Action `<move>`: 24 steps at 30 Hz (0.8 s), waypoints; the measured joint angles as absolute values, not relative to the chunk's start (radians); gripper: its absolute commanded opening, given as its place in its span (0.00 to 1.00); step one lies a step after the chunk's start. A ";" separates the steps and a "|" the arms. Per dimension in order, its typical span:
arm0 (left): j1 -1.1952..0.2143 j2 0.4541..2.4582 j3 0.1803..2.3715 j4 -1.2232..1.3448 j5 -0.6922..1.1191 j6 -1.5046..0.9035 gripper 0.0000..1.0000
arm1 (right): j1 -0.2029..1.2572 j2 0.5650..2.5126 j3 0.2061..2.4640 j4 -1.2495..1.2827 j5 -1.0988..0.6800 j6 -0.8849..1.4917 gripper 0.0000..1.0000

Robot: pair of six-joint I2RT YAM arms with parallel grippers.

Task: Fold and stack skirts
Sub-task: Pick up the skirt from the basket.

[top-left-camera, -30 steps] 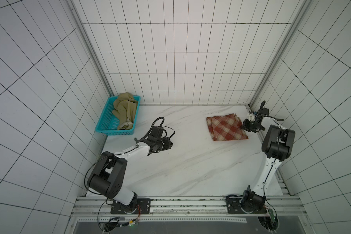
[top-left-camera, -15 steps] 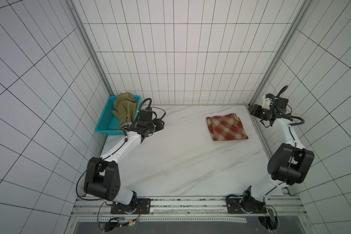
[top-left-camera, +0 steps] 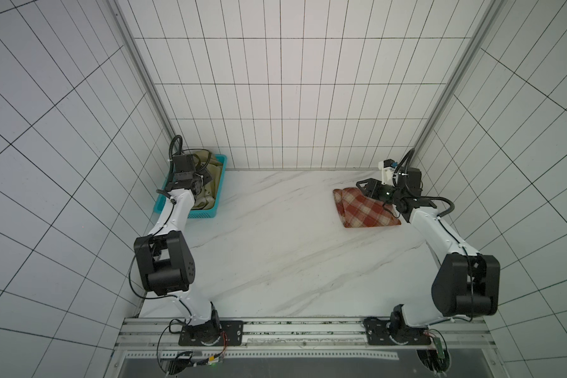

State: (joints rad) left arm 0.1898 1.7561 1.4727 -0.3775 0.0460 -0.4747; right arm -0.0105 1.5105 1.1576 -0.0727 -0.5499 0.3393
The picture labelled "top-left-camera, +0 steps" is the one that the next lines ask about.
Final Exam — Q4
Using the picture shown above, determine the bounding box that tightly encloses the red plaid skirt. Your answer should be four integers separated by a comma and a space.
332, 187, 402, 228

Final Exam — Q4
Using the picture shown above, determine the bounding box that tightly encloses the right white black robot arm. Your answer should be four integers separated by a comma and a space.
356, 167, 501, 345

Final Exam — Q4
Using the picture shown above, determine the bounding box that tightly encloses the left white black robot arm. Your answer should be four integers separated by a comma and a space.
133, 152, 221, 346

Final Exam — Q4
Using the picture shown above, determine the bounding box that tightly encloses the olive green skirt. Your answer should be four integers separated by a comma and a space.
192, 150, 223, 210

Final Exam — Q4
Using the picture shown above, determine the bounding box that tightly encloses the teal plastic basket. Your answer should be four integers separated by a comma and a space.
181, 149, 227, 219

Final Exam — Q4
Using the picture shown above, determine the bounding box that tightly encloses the right electronics wiring board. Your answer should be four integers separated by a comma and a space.
417, 329, 451, 377

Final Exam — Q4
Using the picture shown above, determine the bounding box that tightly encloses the electronics wiring board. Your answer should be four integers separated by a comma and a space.
157, 332, 228, 377
417, 329, 451, 377

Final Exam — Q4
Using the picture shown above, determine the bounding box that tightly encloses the left electronics wiring board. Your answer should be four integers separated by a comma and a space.
157, 332, 228, 377

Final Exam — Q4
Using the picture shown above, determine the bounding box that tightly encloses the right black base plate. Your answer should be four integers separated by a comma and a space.
363, 317, 432, 347

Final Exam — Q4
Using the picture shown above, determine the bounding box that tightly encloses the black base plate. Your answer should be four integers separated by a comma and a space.
363, 317, 432, 347
178, 321, 244, 347

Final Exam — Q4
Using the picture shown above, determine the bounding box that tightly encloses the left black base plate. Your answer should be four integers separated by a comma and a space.
178, 321, 244, 347

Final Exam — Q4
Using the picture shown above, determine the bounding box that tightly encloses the aluminium mounting rail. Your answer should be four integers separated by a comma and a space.
115, 318, 495, 357

